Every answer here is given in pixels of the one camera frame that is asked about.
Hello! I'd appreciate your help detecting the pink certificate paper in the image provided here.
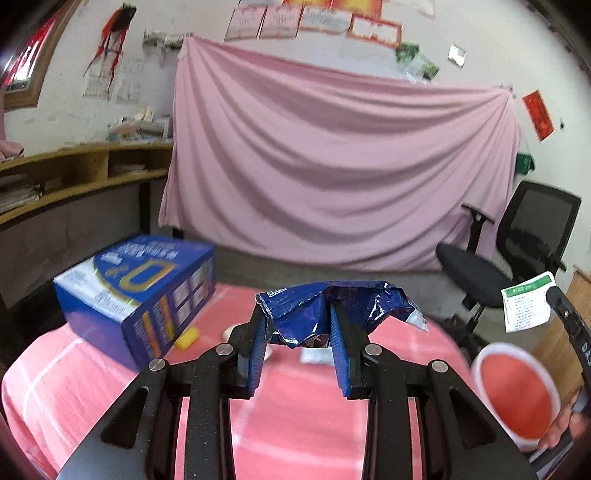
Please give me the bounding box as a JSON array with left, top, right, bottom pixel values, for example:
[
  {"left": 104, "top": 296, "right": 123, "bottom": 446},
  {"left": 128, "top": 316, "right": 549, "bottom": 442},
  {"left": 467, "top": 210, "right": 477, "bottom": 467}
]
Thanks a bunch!
[{"left": 224, "top": 5, "right": 267, "bottom": 41}]

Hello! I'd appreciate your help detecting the pink hanging sheet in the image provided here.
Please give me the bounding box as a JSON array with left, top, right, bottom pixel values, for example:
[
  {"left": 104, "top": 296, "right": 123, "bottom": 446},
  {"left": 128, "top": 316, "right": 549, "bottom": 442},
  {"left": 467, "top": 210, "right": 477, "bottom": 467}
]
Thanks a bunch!
[{"left": 159, "top": 37, "right": 521, "bottom": 272}]

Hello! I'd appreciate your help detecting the blue cardboard box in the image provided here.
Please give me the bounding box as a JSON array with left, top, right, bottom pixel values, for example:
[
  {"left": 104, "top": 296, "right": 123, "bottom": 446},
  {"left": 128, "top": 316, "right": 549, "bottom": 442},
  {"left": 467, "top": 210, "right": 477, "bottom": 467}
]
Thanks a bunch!
[{"left": 53, "top": 235, "right": 215, "bottom": 371}]

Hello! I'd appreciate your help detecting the black office chair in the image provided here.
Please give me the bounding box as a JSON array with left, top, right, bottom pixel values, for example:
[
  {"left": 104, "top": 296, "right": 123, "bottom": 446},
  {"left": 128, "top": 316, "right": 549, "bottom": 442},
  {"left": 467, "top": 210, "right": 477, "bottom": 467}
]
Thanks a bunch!
[{"left": 436, "top": 181, "right": 582, "bottom": 362}]

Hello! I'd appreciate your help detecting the wooden curved shelf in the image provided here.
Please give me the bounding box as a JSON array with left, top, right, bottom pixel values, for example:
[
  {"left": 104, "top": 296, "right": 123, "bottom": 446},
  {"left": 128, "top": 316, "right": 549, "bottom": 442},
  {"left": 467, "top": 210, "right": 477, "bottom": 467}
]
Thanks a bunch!
[{"left": 1, "top": 142, "right": 172, "bottom": 230}]

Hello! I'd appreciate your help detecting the blue snack bag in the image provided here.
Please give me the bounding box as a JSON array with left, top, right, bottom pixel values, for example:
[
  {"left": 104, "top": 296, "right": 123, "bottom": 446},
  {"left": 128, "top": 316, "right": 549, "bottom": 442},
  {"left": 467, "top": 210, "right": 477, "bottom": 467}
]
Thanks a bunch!
[{"left": 256, "top": 280, "right": 428, "bottom": 349}]

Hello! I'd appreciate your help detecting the green object behind sheet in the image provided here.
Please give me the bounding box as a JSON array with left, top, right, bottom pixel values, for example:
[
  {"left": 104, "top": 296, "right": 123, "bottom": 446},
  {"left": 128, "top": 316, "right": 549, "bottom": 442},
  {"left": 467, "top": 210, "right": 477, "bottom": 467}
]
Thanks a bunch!
[{"left": 515, "top": 152, "right": 536, "bottom": 175}]

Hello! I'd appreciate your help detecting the person's right hand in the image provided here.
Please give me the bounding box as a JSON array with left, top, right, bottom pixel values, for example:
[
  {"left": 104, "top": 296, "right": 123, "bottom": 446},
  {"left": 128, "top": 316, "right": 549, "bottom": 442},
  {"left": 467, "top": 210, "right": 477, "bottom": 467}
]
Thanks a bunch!
[{"left": 537, "top": 387, "right": 590, "bottom": 454}]

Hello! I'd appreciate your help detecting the yellow small cap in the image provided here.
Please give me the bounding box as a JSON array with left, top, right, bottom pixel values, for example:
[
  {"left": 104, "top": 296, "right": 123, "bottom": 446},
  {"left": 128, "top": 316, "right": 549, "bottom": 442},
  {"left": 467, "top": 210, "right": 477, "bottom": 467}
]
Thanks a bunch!
[{"left": 174, "top": 326, "right": 200, "bottom": 351}]

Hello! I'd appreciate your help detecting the pink checked tablecloth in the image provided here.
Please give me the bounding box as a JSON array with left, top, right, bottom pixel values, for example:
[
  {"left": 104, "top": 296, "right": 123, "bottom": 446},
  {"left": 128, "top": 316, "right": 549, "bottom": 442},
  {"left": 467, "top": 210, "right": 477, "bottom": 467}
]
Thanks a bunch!
[{"left": 1, "top": 284, "right": 474, "bottom": 479}]

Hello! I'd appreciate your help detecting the red trash bin white rim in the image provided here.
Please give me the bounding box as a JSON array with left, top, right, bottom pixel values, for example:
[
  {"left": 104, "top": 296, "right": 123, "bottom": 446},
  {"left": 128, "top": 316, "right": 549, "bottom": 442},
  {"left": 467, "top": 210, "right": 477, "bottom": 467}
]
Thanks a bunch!
[{"left": 472, "top": 342, "right": 561, "bottom": 452}]

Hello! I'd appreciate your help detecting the stack of books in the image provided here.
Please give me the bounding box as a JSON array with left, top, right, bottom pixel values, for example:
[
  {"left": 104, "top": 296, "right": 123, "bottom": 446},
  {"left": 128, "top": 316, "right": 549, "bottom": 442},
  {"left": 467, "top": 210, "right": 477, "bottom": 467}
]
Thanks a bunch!
[{"left": 107, "top": 107, "right": 172, "bottom": 142}]

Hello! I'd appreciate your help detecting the red framed certificate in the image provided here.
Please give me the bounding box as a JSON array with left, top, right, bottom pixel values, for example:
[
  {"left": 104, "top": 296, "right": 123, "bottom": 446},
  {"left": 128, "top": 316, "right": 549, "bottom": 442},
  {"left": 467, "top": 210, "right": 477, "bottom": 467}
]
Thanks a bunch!
[{"left": 346, "top": 14, "right": 403, "bottom": 48}]

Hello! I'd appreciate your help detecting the red paper wall sign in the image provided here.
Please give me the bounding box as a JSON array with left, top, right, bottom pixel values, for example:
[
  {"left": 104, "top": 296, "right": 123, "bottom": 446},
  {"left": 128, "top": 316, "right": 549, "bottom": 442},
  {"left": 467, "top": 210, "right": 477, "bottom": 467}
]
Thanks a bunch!
[{"left": 523, "top": 90, "right": 555, "bottom": 141}]

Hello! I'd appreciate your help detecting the red tassel wall decoration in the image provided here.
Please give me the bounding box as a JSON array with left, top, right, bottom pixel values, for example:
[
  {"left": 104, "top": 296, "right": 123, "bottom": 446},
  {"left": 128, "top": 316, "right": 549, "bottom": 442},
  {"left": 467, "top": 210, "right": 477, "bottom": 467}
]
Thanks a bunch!
[{"left": 84, "top": 3, "right": 137, "bottom": 93}]

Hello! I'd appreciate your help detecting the white earbud case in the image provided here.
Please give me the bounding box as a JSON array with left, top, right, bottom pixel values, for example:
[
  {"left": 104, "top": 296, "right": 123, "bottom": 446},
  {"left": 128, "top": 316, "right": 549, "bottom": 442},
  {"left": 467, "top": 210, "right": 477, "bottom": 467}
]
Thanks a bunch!
[{"left": 221, "top": 324, "right": 273, "bottom": 361}]

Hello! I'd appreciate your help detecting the white green paper label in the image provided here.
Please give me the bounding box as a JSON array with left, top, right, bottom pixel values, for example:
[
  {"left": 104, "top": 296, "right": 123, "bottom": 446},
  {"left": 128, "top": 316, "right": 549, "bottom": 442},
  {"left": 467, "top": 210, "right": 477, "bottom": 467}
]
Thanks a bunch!
[{"left": 501, "top": 271, "right": 556, "bottom": 333}]

